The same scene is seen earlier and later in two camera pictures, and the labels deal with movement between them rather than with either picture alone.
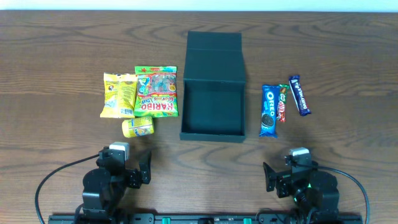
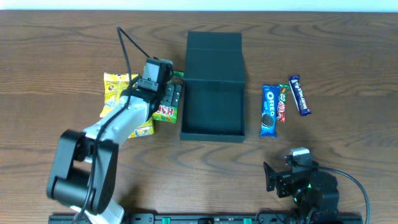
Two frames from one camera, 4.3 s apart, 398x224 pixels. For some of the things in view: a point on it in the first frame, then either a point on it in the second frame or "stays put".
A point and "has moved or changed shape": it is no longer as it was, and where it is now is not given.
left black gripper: x=135 y=177 → x=170 y=96
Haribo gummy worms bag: x=156 y=94 has moved or changed shape
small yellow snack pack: x=134 y=127 stays put
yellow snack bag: x=120 y=95 stays put
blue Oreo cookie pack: x=270 y=100 stays put
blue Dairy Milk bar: x=297 y=88 stays put
